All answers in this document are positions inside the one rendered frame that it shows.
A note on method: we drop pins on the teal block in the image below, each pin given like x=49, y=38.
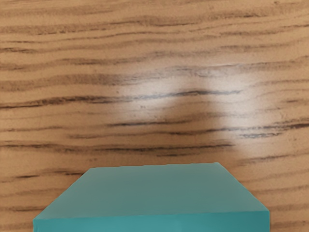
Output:
x=152, y=195

